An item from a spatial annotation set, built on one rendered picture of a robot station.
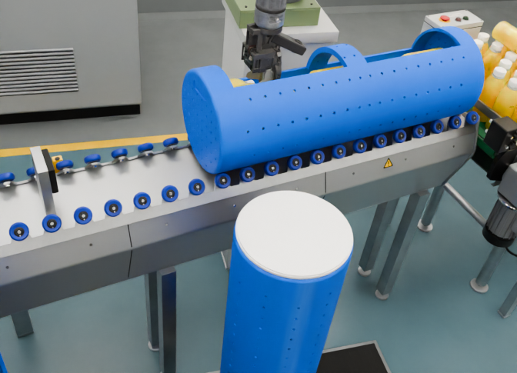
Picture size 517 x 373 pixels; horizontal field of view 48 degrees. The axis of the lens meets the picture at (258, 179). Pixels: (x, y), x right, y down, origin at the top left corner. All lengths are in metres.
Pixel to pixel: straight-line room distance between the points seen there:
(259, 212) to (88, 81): 2.03
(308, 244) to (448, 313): 1.44
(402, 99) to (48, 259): 1.04
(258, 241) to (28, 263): 0.57
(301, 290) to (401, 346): 1.26
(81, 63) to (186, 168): 1.65
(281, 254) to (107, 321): 1.28
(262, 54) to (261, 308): 0.62
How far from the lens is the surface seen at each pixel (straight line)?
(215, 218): 1.63
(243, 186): 1.62
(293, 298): 1.34
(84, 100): 3.35
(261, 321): 1.43
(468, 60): 1.88
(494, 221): 2.22
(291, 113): 1.52
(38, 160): 1.49
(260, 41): 1.49
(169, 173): 1.66
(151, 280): 2.03
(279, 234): 1.36
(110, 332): 2.44
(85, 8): 3.08
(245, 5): 1.91
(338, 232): 1.39
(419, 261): 2.86
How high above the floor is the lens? 2.02
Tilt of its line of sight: 41 degrees down
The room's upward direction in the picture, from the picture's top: 7 degrees clockwise
